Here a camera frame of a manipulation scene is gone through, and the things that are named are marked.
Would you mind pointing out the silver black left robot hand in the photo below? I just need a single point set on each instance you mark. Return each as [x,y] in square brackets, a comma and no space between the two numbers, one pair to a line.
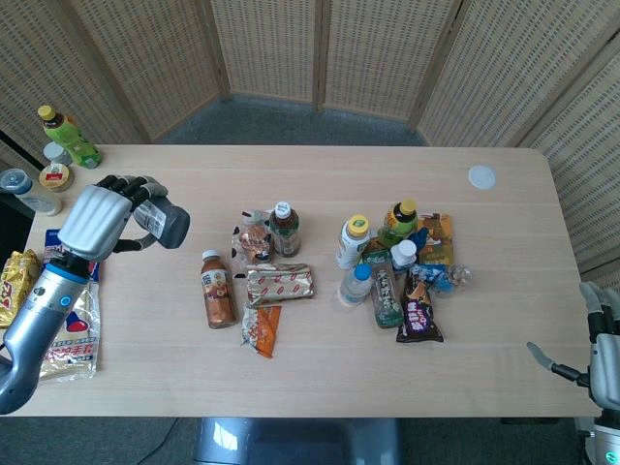
[94,220]

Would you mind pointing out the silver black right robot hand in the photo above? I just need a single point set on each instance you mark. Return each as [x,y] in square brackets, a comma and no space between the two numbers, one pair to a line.
[605,358]

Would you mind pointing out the dark grey cylindrical can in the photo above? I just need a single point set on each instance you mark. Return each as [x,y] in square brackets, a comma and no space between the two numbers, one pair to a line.
[167,225]

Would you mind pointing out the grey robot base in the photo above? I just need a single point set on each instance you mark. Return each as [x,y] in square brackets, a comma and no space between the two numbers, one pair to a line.
[295,443]

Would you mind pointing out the grey cap bottle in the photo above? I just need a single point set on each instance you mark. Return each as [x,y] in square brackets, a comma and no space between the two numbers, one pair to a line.
[31,194]

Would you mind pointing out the brown mocha coffee bottle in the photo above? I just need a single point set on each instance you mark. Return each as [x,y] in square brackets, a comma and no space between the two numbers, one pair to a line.
[218,295]

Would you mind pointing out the crushed clear blue-label bottle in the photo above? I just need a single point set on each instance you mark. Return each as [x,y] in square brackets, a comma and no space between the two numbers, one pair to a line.
[448,278]

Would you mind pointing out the small white-capped white bottle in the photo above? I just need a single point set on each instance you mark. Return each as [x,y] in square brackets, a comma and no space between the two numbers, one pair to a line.
[403,253]

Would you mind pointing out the green-label tea bottle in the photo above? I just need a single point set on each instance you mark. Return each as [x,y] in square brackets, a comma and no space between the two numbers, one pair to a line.
[385,295]

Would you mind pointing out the yellow cap white bottle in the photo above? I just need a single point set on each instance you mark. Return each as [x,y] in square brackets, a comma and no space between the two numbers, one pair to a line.
[351,244]

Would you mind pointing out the small clear water bottle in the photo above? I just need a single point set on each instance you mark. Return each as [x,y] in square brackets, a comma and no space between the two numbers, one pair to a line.
[355,288]

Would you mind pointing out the small grey-lidded jar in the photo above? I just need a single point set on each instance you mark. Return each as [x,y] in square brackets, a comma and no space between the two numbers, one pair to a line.
[57,152]

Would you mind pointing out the yellow snack bag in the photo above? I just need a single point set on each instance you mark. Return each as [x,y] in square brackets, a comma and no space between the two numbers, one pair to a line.
[17,286]

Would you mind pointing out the cow-pattern pastry packet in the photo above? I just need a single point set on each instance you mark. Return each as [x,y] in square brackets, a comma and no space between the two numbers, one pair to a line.
[252,239]

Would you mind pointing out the dark brown ice-cream packet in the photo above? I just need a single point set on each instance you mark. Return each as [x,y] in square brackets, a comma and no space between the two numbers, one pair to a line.
[419,315]

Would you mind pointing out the gold red-patterned snack packet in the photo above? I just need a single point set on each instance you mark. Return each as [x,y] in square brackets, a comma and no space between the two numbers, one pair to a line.
[281,285]

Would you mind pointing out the orange white snack packet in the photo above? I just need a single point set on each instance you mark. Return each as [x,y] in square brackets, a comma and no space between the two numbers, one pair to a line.
[264,329]

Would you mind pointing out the yellow orange snack packet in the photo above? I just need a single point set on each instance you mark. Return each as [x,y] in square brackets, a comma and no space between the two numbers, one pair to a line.
[438,237]

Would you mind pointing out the white round lid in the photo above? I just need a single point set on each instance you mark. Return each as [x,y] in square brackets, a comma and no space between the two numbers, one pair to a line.
[482,177]

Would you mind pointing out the woven bamboo folding screen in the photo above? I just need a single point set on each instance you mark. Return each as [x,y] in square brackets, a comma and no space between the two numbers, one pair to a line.
[387,58]

